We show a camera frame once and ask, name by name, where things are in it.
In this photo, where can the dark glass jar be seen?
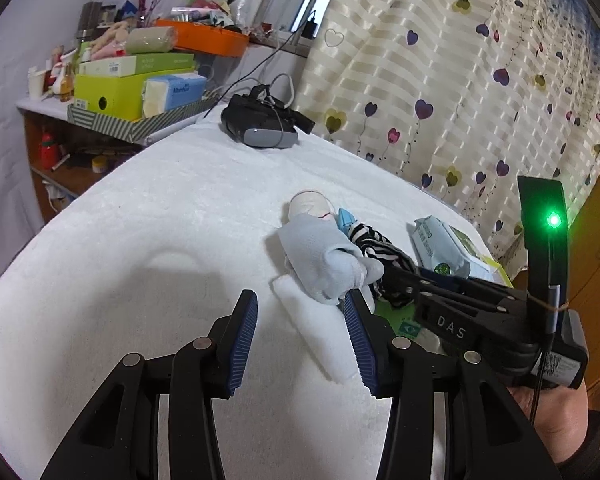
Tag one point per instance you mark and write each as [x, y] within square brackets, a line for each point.
[90, 15]

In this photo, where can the black charger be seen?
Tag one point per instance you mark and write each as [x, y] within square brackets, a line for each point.
[309, 27]

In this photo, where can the grey black VR headset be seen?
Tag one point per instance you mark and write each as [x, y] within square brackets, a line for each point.
[260, 125]

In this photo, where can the light blue sock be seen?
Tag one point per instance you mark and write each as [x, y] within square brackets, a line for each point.
[320, 255]

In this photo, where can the green white flat box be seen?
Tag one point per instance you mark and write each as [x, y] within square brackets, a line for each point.
[140, 65]

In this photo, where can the orange tray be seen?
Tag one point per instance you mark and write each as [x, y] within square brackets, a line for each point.
[210, 37]

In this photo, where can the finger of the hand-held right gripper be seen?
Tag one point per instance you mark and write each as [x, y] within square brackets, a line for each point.
[430, 277]
[445, 301]

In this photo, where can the striped tray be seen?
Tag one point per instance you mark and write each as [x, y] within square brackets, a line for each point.
[130, 125]

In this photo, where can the wet wipes pack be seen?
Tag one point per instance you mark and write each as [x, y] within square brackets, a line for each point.
[440, 247]

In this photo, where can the blue tissue pack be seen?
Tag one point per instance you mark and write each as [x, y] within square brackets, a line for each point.
[175, 90]

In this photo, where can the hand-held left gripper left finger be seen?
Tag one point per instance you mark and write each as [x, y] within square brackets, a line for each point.
[242, 340]

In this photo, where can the blue face mask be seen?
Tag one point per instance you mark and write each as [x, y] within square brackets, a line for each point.
[345, 220]

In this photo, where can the heart print curtain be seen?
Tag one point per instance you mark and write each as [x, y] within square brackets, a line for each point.
[455, 85]

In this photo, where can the white rolled sock red stripe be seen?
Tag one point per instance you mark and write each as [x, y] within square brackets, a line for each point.
[307, 205]

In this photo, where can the person's right hand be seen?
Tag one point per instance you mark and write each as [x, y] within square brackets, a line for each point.
[560, 425]

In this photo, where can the pile of packets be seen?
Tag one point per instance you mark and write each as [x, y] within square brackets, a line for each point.
[205, 10]

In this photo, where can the black white striped sock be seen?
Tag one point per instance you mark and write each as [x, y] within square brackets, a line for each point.
[375, 252]

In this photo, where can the lime green box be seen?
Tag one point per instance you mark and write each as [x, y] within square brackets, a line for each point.
[110, 92]

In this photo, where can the amber bottle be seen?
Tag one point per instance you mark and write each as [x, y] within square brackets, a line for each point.
[67, 80]

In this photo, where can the small yellow tin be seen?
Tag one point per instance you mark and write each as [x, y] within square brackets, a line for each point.
[99, 164]

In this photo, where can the pink beige plush toy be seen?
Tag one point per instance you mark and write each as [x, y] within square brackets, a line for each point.
[110, 40]

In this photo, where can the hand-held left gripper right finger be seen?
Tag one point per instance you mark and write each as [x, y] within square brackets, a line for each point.
[360, 340]

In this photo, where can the white paper cup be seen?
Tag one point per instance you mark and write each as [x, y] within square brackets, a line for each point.
[36, 82]

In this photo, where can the wooden shelf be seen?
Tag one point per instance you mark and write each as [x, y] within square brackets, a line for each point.
[55, 160]

